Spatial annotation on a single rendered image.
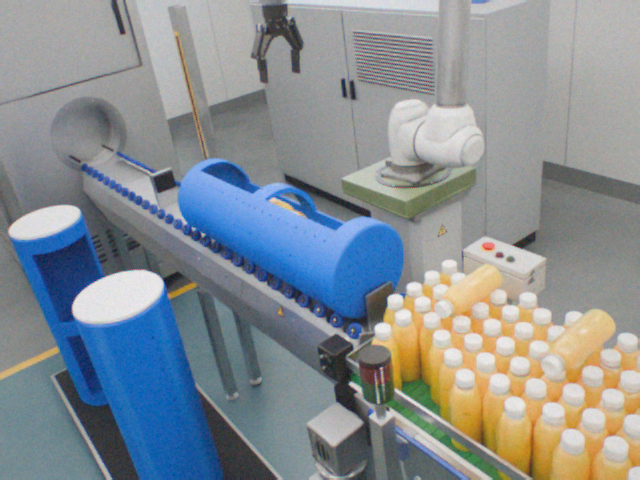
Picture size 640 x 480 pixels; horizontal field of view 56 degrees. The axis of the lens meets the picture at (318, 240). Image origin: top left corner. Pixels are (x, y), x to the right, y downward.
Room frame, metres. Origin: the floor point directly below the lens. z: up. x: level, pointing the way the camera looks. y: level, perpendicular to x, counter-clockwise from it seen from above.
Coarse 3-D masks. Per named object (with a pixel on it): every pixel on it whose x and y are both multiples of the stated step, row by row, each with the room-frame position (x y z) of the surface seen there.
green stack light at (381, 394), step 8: (368, 384) 0.86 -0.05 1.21; (384, 384) 0.85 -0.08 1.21; (392, 384) 0.86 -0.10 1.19; (368, 392) 0.86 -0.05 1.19; (376, 392) 0.85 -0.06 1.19; (384, 392) 0.85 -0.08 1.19; (392, 392) 0.86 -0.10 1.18; (368, 400) 0.86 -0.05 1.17; (376, 400) 0.85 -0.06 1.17; (384, 400) 0.85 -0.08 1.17
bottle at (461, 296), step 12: (468, 276) 1.22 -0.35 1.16; (480, 276) 1.22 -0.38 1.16; (492, 276) 1.22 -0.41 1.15; (456, 288) 1.18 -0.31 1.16; (468, 288) 1.18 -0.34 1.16; (480, 288) 1.19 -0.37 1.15; (492, 288) 1.21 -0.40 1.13; (444, 300) 1.16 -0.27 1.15; (456, 300) 1.15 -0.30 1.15; (468, 300) 1.16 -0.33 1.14; (456, 312) 1.15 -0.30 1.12
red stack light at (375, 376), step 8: (392, 360) 0.87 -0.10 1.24; (360, 368) 0.87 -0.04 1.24; (368, 368) 0.86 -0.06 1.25; (376, 368) 0.85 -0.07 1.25; (384, 368) 0.85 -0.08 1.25; (392, 368) 0.87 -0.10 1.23; (360, 376) 0.88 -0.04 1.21; (368, 376) 0.85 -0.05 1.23; (376, 376) 0.85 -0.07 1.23; (384, 376) 0.85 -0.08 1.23; (392, 376) 0.86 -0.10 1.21; (376, 384) 0.85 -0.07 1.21
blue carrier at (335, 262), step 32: (224, 160) 2.13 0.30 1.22; (192, 192) 1.99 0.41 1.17; (224, 192) 1.86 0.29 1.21; (256, 192) 1.78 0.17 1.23; (288, 192) 1.77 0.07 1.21; (192, 224) 2.00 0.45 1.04; (224, 224) 1.78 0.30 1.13; (256, 224) 1.66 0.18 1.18; (288, 224) 1.57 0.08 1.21; (320, 224) 1.50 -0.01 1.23; (352, 224) 1.45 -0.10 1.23; (384, 224) 1.47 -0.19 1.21; (256, 256) 1.64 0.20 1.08; (288, 256) 1.50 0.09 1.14; (320, 256) 1.41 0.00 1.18; (352, 256) 1.39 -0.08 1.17; (384, 256) 1.46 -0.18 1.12; (320, 288) 1.38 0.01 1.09; (352, 288) 1.38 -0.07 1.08
